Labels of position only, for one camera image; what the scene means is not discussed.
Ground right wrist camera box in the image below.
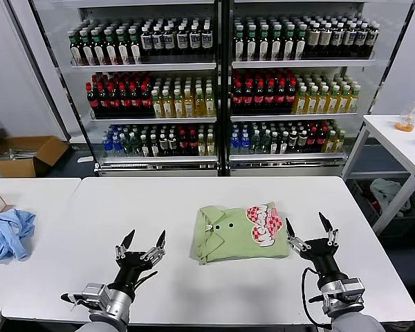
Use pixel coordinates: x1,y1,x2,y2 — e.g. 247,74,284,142
323,278,367,314

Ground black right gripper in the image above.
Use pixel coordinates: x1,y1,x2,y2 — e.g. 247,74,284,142
285,211,349,284

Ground white beverage display cabinet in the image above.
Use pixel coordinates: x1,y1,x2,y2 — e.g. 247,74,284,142
224,0,380,177
76,0,226,177

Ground black framed glass cabinet door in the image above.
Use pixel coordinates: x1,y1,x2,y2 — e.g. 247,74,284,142
6,0,101,167
345,0,415,174

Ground grey plastic laundry basket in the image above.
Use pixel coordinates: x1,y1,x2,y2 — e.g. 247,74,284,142
348,178,415,239

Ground white side table with legs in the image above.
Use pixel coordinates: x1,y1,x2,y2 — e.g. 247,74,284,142
341,113,415,237

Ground dark drink bottle green cap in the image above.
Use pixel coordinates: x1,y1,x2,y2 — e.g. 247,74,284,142
233,23,246,62
284,23,297,61
79,28,95,66
246,23,259,62
116,27,131,65
128,27,142,64
295,23,308,60
271,23,284,62
91,28,107,66
258,23,272,62
103,28,119,65
68,28,84,66

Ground small cola bottle red cap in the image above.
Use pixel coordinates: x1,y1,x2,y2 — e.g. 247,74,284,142
178,129,189,156
306,126,317,153
188,129,199,156
316,126,327,153

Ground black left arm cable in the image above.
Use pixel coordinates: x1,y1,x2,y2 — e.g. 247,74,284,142
133,270,159,288

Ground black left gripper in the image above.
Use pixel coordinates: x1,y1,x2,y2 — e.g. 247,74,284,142
107,228,167,295

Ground dark bottle beige label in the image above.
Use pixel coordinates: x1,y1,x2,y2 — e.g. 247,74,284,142
320,22,334,58
307,22,322,58

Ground dark bottle blue white label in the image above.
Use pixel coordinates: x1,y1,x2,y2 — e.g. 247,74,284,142
355,21,369,56
201,22,214,58
344,21,357,57
152,24,166,58
163,24,177,58
367,21,381,55
176,24,190,58
140,25,154,59
332,22,346,57
189,23,202,58

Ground red cloth item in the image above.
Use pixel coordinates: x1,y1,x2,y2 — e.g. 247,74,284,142
364,192,382,218

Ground crumpled light blue shirt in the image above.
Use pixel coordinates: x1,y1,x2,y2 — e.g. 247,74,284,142
0,207,37,264

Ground crumpled white cloth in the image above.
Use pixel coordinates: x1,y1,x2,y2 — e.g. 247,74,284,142
369,178,413,212

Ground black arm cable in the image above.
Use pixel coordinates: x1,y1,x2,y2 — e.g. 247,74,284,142
133,270,159,288
301,267,333,330

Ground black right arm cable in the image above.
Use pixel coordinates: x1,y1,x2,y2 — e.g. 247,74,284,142
301,267,333,330

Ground red capped cola bottle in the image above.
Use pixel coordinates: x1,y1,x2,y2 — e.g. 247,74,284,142
140,82,154,117
265,80,277,115
276,80,288,115
97,82,111,117
85,82,100,117
286,80,298,114
232,80,245,115
119,82,132,117
243,80,256,115
108,82,122,117
130,82,142,117
255,80,266,115

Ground yellow juice bottle white cap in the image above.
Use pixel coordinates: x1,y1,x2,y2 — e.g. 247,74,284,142
317,85,331,114
205,86,216,117
151,89,164,118
195,87,208,118
329,84,342,114
349,84,362,113
184,88,196,118
295,85,309,115
162,89,174,118
173,89,185,118
307,85,320,114
339,84,352,113

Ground white adjoining table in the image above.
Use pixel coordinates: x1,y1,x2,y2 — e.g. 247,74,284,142
0,177,83,332

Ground glass beaker orange liquid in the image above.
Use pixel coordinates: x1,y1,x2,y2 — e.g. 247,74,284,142
395,109,415,133

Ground green polo shirt red print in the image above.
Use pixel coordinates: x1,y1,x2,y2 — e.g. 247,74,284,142
192,201,291,266

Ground white cabinet shelf board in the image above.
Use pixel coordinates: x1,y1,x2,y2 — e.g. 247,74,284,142
100,154,219,164
229,151,347,163
231,58,378,68
71,61,218,73

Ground open cardboard box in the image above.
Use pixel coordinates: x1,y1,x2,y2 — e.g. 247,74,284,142
0,134,71,178

